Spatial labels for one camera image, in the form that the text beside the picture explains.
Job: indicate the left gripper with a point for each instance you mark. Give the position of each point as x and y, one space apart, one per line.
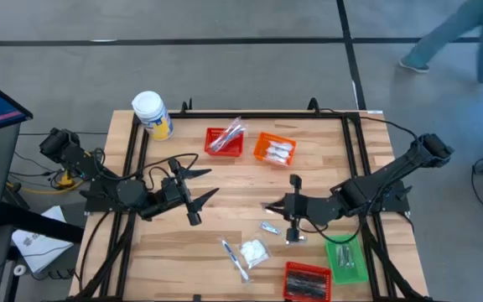
185 193

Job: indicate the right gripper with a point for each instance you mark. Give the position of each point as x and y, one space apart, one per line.
295 209

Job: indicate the bagged toothbrush teal grip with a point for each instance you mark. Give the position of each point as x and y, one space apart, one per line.
224 140
235 132

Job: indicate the bagged white cotton balls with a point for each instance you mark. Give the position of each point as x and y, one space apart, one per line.
254 252

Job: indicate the bagged toothbrush blue bristles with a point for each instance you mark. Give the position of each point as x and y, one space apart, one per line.
235 258

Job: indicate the bagged black comb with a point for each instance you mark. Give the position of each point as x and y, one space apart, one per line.
306 277
306 290

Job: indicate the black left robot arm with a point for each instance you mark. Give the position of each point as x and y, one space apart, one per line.
99 176

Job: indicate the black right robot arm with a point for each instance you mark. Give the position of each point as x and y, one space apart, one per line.
384 176

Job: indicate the small red mesh basket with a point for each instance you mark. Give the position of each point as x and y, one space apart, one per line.
212 147

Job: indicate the orange mesh basket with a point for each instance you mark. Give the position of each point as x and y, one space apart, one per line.
262 144

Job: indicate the large red mesh basket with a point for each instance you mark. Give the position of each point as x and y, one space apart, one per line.
308 266

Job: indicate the Lysol wipes canister yellow label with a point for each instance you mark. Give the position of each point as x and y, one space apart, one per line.
151 111

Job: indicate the green plastic bin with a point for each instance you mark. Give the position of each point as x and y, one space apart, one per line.
359 268

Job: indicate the black cart leg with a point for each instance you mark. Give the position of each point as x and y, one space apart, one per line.
40 222

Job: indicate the white paper sheets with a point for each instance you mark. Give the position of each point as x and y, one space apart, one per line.
36 247

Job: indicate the white tape roll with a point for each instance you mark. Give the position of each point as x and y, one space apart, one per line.
15 270

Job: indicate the person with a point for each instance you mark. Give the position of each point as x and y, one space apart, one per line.
455 29

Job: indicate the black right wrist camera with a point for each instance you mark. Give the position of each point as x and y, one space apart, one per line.
308 206

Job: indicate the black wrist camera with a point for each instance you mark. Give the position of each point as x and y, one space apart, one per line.
171 193
308 206

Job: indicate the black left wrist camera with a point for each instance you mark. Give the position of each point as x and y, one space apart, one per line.
171 193

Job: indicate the black aluminium rig frame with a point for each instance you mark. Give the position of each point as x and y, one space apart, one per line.
266 114

